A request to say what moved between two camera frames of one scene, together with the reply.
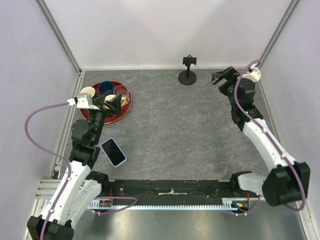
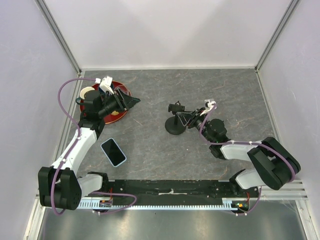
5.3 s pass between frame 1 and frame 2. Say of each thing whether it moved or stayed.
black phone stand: moved
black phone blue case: stayed
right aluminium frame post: stayed
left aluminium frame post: stayed
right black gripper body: moved
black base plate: stayed
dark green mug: stayed
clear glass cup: stayed
